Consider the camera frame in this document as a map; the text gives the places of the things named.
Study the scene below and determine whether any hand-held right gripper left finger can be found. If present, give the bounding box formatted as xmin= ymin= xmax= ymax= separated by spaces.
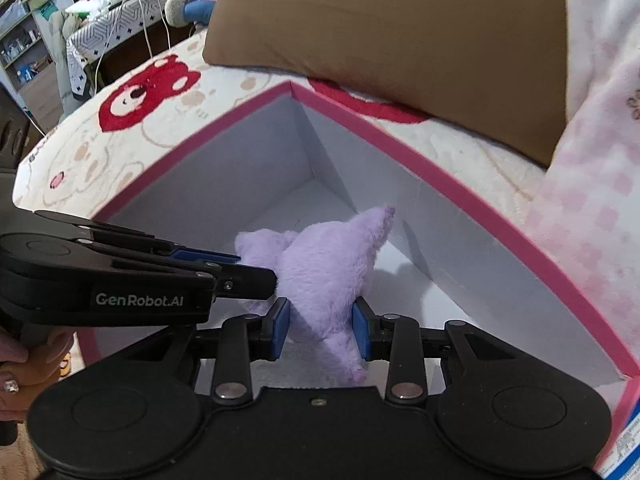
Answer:
xmin=122 ymin=297 xmax=292 ymax=406

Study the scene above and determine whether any purple plush toy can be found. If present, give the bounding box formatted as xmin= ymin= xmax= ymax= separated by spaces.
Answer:
xmin=234 ymin=204 xmax=396 ymax=386

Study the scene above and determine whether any pink checked quilt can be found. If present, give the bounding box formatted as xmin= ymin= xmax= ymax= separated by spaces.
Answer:
xmin=520 ymin=0 xmax=640 ymax=341

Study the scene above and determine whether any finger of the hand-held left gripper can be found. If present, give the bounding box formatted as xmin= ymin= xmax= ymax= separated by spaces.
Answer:
xmin=112 ymin=259 xmax=279 ymax=302
xmin=35 ymin=210 xmax=242 ymax=266

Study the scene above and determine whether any table with patterned cloth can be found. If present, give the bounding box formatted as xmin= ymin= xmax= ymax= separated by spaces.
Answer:
xmin=65 ymin=0 xmax=201 ymax=96

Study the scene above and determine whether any blue snack packet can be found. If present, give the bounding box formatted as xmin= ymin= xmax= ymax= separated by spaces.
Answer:
xmin=595 ymin=400 xmax=640 ymax=480

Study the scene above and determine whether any brown pillow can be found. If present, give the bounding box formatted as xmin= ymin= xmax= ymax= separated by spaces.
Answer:
xmin=202 ymin=0 xmax=573 ymax=168

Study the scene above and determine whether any person's left hand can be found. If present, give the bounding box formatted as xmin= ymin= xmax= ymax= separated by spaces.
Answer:
xmin=0 ymin=330 xmax=76 ymax=423

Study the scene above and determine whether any pink cardboard box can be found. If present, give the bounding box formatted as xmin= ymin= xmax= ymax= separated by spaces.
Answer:
xmin=75 ymin=80 xmax=640 ymax=461

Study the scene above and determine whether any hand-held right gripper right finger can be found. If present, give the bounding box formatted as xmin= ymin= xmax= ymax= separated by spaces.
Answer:
xmin=351 ymin=297 xmax=531 ymax=403

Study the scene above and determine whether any shelf unit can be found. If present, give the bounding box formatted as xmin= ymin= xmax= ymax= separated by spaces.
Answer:
xmin=0 ymin=0 xmax=66 ymax=131

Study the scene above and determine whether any white cable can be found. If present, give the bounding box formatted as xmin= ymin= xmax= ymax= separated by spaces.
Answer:
xmin=95 ymin=0 xmax=173 ymax=88

